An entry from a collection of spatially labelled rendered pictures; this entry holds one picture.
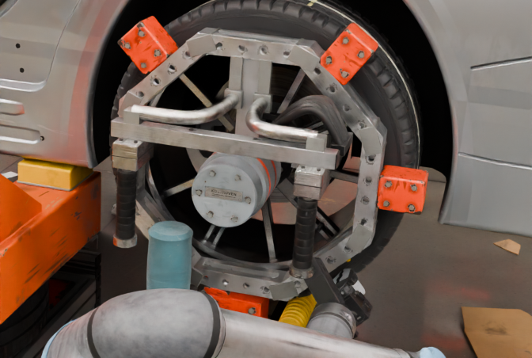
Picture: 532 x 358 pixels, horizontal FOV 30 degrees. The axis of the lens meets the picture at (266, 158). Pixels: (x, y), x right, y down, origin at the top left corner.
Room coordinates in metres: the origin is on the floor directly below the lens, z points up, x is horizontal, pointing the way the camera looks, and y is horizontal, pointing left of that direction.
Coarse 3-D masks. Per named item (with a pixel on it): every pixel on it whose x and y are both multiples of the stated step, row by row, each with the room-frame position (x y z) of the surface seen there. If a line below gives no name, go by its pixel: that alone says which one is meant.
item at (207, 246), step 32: (160, 96) 2.00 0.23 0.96; (288, 96) 1.96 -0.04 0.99; (160, 160) 2.07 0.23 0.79; (160, 192) 2.01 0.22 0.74; (288, 192) 1.96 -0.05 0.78; (192, 224) 2.03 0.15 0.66; (256, 224) 2.16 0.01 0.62; (288, 224) 2.17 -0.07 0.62; (352, 224) 1.91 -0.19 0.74; (224, 256) 1.97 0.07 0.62; (256, 256) 1.98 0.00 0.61; (288, 256) 1.96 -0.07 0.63
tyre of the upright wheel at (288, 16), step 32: (224, 0) 2.01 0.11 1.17; (256, 0) 1.97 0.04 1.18; (288, 0) 2.00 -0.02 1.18; (320, 0) 2.08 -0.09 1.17; (192, 32) 1.98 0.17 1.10; (256, 32) 1.95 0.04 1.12; (288, 32) 1.94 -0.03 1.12; (320, 32) 1.93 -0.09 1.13; (384, 64) 1.94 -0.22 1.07; (384, 96) 1.90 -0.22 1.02; (416, 96) 2.08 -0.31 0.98; (416, 128) 1.98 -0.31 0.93; (384, 160) 1.90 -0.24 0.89; (416, 160) 1.95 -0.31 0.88; (384, 224) 1.89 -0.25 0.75
